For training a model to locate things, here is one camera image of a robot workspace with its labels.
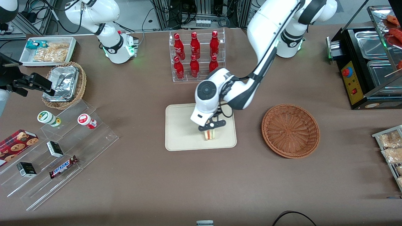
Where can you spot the teal snack packet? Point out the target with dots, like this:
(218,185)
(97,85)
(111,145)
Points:
(33,45)

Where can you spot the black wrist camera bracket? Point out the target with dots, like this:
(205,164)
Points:
(212,125)

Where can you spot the clear bag of pastry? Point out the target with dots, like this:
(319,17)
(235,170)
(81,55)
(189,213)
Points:
(399,170)
(399,182)
(392,155)
(389,139)

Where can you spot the clear acrylic bottle rack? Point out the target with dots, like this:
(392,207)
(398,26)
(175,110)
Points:
(188,80)

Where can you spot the clear acrylic stepped shelf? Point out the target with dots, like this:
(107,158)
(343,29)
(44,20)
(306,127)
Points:
(81,147)

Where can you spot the triangular sandwich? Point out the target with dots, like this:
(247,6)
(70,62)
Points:
(210,135)

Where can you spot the wicker basket with foil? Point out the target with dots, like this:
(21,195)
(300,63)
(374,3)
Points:
(82,81)

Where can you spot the red cookie box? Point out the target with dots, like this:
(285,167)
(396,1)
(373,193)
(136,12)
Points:
(14,146)

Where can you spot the white power strip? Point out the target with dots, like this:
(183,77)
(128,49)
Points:
(203,23)

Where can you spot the silver foil container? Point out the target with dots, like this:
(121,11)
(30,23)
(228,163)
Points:
(64,81)

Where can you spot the black hot food warmer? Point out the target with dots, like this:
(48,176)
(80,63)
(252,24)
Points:
(353,84)

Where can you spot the red lid white cup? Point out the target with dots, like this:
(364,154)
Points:
(85,120)

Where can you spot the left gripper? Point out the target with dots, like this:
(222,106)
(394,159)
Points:
(218,112)

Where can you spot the round brown wicker basket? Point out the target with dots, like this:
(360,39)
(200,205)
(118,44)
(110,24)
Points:
(290,131)

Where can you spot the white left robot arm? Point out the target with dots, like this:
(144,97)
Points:
(267,25)

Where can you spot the small black carton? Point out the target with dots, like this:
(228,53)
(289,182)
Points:
(55,149)
(26,169)

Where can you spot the red cola bottle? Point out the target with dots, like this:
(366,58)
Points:
(214,64)
(179,47)
(195,45)
(214,44)
(194,67)
(179,69)

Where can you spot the green lid white cup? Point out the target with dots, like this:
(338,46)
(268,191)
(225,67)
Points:
(47,117)

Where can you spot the grey device at edge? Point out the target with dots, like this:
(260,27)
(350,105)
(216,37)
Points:
(204,223)

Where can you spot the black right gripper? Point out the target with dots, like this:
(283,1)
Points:
(9,76)

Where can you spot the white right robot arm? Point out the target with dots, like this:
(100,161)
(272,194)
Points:
(111,47)

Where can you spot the red grilled sausage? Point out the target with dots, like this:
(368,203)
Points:
(396,36)
(393,19)

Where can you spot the beige plastic tray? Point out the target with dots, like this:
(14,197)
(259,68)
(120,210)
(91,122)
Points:
(180,131)

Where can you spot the steel warmer pan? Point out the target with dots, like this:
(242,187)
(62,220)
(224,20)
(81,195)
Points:
(381,73)
(370,44)

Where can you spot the white rectangular snack bin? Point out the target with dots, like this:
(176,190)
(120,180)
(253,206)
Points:
(25,58)

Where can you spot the snickers chocolate bar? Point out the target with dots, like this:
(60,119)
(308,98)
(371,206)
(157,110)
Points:
(62,167)

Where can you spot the clear bag of chips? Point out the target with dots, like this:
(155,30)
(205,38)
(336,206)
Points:
(51,53)

